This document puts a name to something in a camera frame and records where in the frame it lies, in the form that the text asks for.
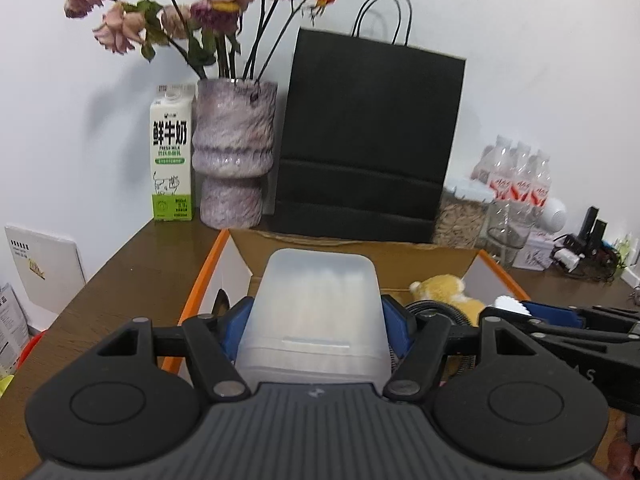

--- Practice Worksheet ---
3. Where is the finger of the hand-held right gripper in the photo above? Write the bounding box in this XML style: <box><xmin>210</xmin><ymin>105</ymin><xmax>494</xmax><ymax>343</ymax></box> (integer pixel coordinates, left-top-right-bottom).
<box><xmin>520</xmin><ymin>301</ymin><xmax>640</xmax><ymax>325</ymax></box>
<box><xmin>512</xmin><ymin>319</ymin><xmax>640</xmax><ymax>348</ymax></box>

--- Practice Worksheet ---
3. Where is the clear red label water bottle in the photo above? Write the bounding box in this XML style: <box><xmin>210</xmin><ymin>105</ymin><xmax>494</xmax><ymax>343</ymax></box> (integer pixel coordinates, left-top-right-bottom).
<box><xmin>472</xmin><ymin>135</ymin><xmax>516</xmax><ymax>201</ymax></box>
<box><xmin>522</xmin><ymin>149</ymin><xmax>552</xmax><ymax>216</ymax></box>
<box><xmin>500</xmin><ymin>141</ymin><xmax>533</xmax><ymax>211</ymax></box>

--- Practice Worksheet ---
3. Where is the white green milk carton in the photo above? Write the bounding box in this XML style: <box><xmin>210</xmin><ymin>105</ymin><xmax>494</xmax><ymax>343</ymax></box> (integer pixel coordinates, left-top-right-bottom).
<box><xmin>150</xmin><ymin>84</ymin><xmax>197</xmax><ymax>222</ymax></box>

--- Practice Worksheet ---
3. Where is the dried rose bouquet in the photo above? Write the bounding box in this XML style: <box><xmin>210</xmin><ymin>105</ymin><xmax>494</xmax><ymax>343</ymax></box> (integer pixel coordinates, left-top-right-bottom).
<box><xmin>64</xmin><ymin>0</ymin><xmax>338</xmax><ymax>81</ymax></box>

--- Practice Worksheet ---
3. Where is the clear jar of seeds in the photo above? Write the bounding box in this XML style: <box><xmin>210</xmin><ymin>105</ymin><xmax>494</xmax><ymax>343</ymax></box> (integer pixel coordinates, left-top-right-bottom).
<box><xmin>432</xmin><ymin>185</ymin><xmax>493</xmax><ymax>250</ymax></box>

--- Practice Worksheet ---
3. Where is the pale printed tin box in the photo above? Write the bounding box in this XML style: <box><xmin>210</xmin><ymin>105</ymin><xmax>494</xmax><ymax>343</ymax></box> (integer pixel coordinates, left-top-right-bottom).
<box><xmin>515</xmin><ymin>232</ymin><xmax>558</xmax><ymax>272</ymax></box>

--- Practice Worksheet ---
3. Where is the translucent plastic box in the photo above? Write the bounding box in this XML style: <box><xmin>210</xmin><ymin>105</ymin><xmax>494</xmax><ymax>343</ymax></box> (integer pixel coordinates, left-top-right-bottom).
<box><xmin>236</xmin><ymin>248</ymin><xmax>392</xmax><ymax>386</ymax></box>

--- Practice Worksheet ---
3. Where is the purple mottled vase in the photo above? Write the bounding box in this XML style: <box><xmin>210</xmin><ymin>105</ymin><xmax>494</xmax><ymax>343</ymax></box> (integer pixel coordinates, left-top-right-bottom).
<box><xmin>192</xmin><ymin>78</ymin><xmax>278</xmax><ymax>229</ymax></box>

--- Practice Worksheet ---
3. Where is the black paper bag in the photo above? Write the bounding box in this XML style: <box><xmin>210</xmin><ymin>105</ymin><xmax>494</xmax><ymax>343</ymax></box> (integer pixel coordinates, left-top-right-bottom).
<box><xmin>272</xmin><ymin>0</ymin><xmax>468</xmax><ymax>243</ymax></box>

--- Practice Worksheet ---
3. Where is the black upright device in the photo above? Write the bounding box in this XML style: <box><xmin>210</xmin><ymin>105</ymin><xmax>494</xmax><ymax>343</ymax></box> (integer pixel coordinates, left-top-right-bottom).
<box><xmin>577</xmin><ymin>206</ymin><xmax>608</xmax><ymax>251</ymax></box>

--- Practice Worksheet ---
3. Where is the clear glass cup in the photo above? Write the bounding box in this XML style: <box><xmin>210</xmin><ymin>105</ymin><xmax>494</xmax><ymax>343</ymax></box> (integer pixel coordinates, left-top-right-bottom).
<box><xmin>485</xmin><ymin>197</ymin><xmax>533</xmax><ymax>268</ymax></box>

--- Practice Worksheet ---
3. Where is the white flat panel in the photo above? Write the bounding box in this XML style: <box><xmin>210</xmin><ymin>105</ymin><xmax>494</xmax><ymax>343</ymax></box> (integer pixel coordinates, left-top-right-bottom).
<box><xmin>4</xmin><ymin>225</ymin><xmax>87</xmax><ymax>318</ymax></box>

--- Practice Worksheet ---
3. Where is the white round speaker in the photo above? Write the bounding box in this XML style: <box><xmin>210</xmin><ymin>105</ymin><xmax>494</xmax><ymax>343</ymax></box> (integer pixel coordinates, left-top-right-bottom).
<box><xmin>537</xmin><ymin>197</ymin><xmax>568</xmax><ymax>233</ymax></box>

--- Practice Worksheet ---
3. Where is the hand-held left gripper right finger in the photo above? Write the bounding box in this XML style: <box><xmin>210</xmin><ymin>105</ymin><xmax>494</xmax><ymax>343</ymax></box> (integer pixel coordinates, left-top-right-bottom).
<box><xmin>382</xmin><ymin>294</ymin><xmax>535</xmax><ymax>402</ymax></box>

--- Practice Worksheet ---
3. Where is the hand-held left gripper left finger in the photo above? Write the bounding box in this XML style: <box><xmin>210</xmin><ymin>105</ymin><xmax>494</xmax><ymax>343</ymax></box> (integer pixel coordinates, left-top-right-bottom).
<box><xmin>96</xmin><ymin>296</ymin><xmax>255</xmax><ymax>403</ymax></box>

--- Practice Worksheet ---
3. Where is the white yellow plush alpaca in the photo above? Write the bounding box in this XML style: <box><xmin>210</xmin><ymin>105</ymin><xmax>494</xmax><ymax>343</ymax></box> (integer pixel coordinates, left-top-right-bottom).
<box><xmin>409</xmin><ymin>274</ymin><xmax>486</xmax><ymax>321</ymax></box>

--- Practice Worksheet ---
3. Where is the printed white carton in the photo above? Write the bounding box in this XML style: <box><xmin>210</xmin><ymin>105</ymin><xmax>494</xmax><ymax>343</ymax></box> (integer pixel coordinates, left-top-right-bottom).
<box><xmin>0</xmin><ymin>284</ymin><xmax>30</xmax><ymax>376</ymax></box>

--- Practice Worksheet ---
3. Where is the red cardboard box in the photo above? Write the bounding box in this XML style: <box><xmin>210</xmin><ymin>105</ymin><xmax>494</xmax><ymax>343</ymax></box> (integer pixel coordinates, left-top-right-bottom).
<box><xmin>160</xmin><ymin>228</ymin><xmax>531</xmax><ymax>376</ymax></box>

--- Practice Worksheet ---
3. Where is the wooden desktop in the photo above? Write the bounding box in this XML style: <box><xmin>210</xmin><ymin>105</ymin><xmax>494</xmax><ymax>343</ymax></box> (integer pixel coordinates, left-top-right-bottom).
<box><xmin>0</xmin><ymin>220</ymin><xmax>640</xmax><ymax>480</ymax></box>

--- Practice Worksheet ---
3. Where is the person's right hand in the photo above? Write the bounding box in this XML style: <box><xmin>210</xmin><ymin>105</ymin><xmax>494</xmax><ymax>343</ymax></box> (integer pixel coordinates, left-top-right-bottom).
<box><xmin>607</xmin><ymin>412</ymin><xmax>640</xmax><ymax>480</ymax></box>

